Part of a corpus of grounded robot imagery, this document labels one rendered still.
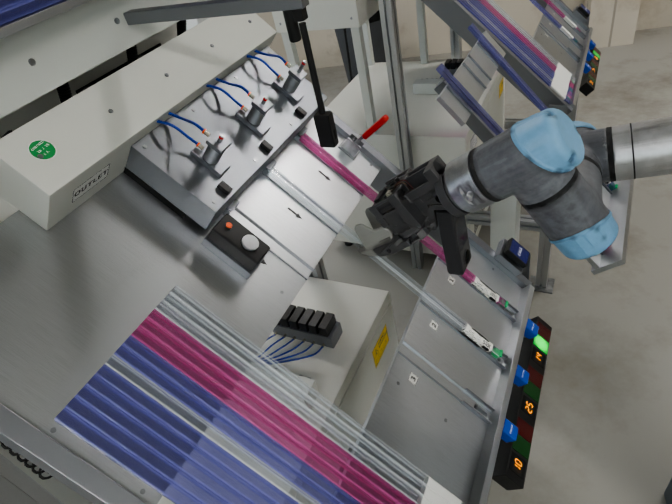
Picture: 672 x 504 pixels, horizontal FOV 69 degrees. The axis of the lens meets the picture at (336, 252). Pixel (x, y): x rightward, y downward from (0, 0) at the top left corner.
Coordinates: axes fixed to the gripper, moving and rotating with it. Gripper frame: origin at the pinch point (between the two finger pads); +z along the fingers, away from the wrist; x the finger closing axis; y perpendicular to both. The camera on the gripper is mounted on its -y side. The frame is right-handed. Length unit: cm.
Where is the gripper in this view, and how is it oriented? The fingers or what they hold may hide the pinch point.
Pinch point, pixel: (369, 247)
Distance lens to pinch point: 80.8
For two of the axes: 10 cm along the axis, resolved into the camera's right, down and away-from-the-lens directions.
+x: -4.2, 6.4, -6.4
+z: -6.2, 3.2, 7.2
